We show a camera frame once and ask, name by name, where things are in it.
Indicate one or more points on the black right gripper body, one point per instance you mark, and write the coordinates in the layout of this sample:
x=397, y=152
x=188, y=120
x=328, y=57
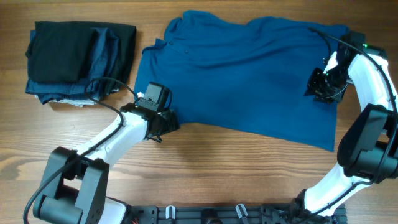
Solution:
x=329, y=86

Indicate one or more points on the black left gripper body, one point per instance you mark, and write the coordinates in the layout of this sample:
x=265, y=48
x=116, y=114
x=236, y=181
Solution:
x=168, y=122

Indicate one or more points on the blue polo shirt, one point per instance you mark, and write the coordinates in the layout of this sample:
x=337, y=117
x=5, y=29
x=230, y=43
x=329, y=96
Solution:
x=249, y=77

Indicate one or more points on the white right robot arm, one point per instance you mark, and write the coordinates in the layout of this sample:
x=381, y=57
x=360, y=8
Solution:
x=367, y=152

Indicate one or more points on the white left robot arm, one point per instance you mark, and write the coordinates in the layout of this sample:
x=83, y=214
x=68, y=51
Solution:
x=74, y=184

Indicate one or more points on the white folded garment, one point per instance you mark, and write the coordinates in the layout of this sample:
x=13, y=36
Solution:
x=78, y=103

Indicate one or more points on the navy folded garment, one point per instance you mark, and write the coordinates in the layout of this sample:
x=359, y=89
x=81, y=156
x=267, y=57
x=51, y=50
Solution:
x=101, y=62

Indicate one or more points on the black folded garment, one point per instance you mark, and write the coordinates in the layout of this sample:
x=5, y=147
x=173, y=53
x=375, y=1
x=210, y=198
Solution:
x=59, y=52

